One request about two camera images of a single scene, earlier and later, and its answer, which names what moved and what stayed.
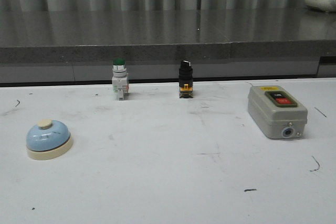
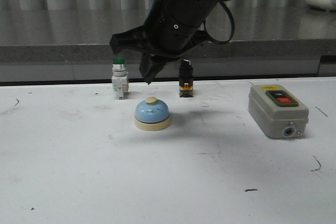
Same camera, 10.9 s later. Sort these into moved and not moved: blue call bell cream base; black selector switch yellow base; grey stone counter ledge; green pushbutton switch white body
Moved: blue call bell cream base
Not moved: black selector switch yellow base; green pushbutton switch white body; grey stone counter ledge
